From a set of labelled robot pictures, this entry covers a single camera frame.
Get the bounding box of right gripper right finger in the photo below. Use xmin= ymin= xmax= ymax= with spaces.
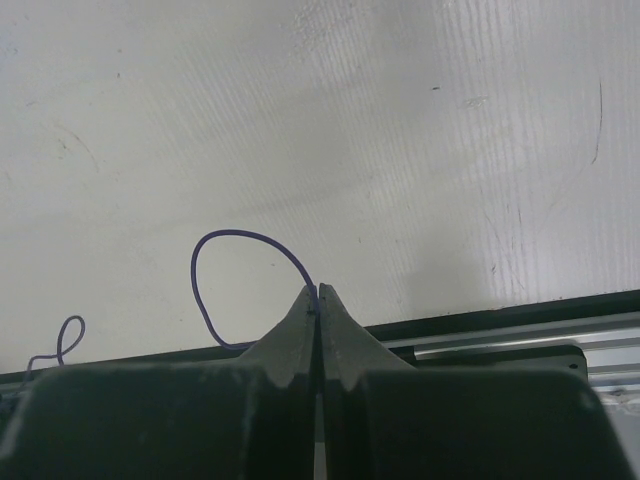
xmin=319 ymin=285 xmax=634 ymax=479

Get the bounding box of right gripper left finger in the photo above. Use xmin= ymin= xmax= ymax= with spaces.
xmin=1 ymin=291 xmax=315 ymax=479

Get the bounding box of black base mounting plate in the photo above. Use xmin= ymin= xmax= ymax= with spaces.
xmin=391 ymin=345 xmax=588 ymax=380

